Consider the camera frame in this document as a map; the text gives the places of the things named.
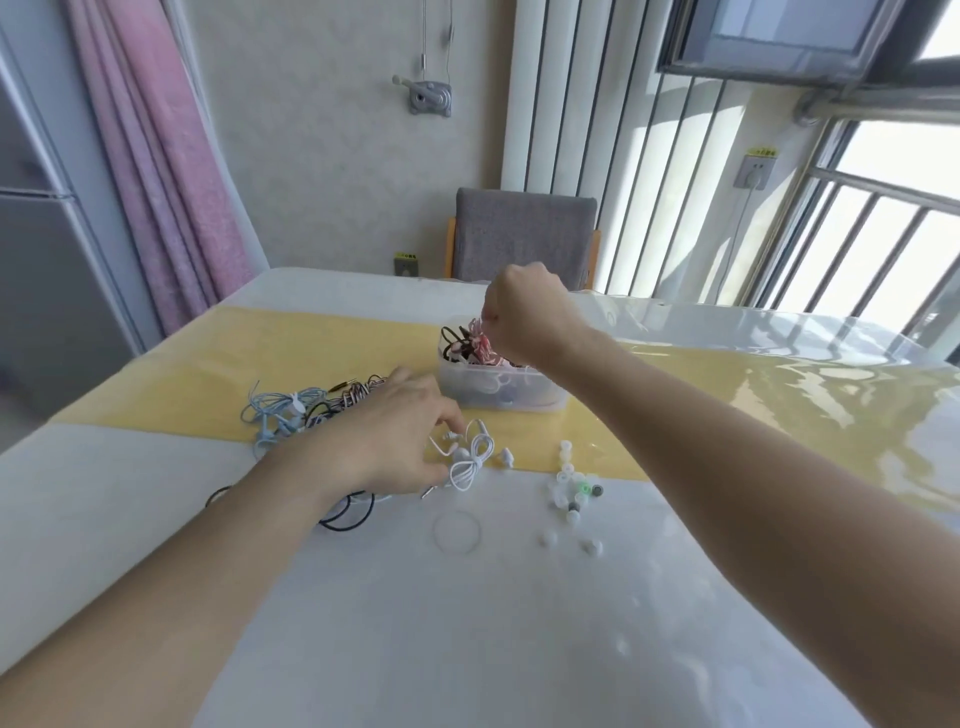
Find person's right hand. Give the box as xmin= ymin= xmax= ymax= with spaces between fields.
xmin=480 ymin=262 xmax=595 ymax=374

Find person's left hand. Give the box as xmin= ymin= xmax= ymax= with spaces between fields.
xmin=327 ymin=366 xmax=467 ymax=501

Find pink striped wired earphones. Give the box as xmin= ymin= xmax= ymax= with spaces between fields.
xmin=465 ymin=318 xmax=526 ymax=370

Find white wired earphones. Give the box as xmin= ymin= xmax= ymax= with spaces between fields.
xmin=424 ymin=418 xmax=498 ymax=502

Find person's right forearm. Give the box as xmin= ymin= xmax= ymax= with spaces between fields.
xmin=534 ymin=324 xmax=960 ymax=728

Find person's left forearm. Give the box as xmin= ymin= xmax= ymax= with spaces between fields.
xmin=0 ymin=433 xmax=363 ymax=728

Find black earphones in container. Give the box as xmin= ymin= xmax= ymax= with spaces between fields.
xmin=441 ymin=327 xmax=481 ymax=367

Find clear plastic container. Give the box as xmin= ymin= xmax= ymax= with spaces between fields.
xmin=437 ymin=324 xmax=570 ymax=414

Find grey upholstered chair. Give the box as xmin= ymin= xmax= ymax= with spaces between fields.
xmin=442 ymin=187 xmax=603 ymax=292

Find pile of clear ear tips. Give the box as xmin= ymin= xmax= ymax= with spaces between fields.
xmin=537 ymin=441 xmax=606 ymax=560

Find yellow table runner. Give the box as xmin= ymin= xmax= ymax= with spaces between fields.
xmin=46 ymin=303 xmax=960 ymax=496

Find pink curtain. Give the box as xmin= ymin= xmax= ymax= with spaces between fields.
xmin=61 ymin=0 xmax=260 ymax=339

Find metal window railing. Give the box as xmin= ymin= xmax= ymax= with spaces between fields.
xmin=750 ymin=78 xmax=960 ymax=365

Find open window pane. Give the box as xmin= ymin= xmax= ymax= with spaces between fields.
xmin=657 ymin=0 xmax=912 ymax=87

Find grey refrigerator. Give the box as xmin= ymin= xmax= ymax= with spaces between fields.
xmin=0 ymin=41 xmax=147 ymax=429

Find black wired earphones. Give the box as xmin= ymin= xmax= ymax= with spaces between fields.
xmin=204 ymin=486 xmax=376 ymax=534

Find braided striped wired earphones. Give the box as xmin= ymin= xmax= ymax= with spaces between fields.
xmin=303 ymin=375 xmax=391 ymax=425

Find light blue wired earphones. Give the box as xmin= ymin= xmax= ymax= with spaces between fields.
xmin=240 ymin=380 xmax=316 ymax=462

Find metal wall crank handle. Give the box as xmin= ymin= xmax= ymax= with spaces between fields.
xmin=391 ymin=73 xmax=454 ymax=119

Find white power cable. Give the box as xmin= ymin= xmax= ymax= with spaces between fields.
xmin=712 ymin=187 xmax=755 ymax=303

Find thin steel wires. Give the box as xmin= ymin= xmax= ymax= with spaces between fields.
xmin=418 ymin=0 xmax=456 ymax=84

